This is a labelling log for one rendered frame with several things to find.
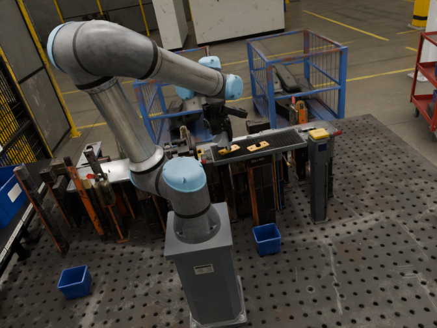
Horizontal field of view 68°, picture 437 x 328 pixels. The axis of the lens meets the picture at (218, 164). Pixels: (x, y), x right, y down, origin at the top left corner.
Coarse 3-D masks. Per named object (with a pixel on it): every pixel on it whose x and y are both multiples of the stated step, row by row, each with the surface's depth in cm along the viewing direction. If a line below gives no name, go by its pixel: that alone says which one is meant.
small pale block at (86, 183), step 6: (84, 180) 148; (84, 186) 150; (90, 186) 151; (90, 192) 152; (90, 198) 154; (96, 198) 156; (96, 204) 156; (96, 210) 158; (102, 210) 161; (102, 216) 160; (102, 222) 162; (108, 228) 164; (108, 234) 167
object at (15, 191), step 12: (0, 168) 151; (12, 168) 151; (0, 180) 154; (12, 180) 141; (0, 192) 132; (12, 192) 139; (24, 192) 147; (0, 204) 131; (12, 204) 138; (0, 216) 130; (12, 216) 137
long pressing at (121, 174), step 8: (320, 120) 175; (280, 128) 176; (288, 128) 173; (296, 128) 172; (304, 128) 171; (320, 128) 168; (328, 128) 166; (304, 136) 163; (208, 144) 172; (192, 152) 167; (120, 160) 173; (200, 160) 159; (88, 168) 171; (104, 168) 168; (112, 168) 167; (120, 168) 165; (80, 176) 165; (112, 176) 159; (120, 176) 158; (128, 176) 156; (72, 184) 159; (72, 192) 155
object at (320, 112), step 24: (312, 48) 403; (336, 48) 312; (264, 72) 340; (288, 72) 387; (312, 72) 419; (264, 96) 366; (288, 96) 331; (312, 96) 371; (288, 120) 361; (312, 120) 364
